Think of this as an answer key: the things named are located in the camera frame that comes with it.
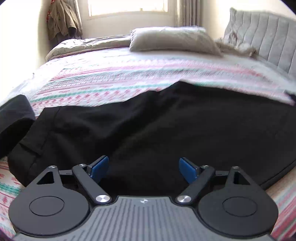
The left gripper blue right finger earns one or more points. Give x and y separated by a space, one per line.
197 178

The beige curtain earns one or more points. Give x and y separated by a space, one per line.
188 13

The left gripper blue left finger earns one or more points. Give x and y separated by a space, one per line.
89 177

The black pants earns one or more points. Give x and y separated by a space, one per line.
145 136

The patterned red green blanket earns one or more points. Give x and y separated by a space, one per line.
232 206

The grey quilted headboard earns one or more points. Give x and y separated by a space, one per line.
271 36

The beige pillow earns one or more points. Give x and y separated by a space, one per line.
192 38

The hanging khaki jacket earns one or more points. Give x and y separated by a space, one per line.
64 21

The bright window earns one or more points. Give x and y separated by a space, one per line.
100 7

